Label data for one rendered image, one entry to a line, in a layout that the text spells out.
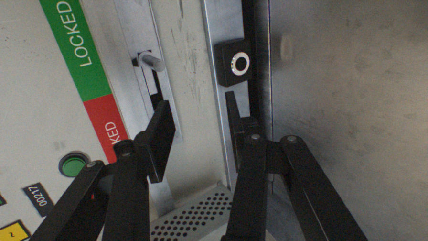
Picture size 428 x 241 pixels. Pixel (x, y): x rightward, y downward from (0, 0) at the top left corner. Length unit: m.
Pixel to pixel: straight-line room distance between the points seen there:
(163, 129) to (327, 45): 0.21
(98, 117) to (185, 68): 0.13
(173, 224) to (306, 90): 0.26
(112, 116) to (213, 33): 0.18
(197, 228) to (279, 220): 0.17
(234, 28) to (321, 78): 0.14
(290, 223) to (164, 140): 0.34
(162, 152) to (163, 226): 0.22
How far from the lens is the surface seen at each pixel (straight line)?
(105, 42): 0.27
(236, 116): 0.15
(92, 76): 0.32
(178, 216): 0.37
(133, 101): 0.29
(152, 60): 0.28
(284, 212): 0.48
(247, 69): 0.36
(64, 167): 0.35
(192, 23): 0.35
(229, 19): 0.36
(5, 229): 0.40
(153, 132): 0.16
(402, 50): 0.27
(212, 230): 0.35
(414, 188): 0.32
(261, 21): 0.37
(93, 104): 0.32
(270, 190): 0.51
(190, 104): 0.36
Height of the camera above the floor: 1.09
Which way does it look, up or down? 24 degrees down
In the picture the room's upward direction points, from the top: 112 degrees counter-clockwise
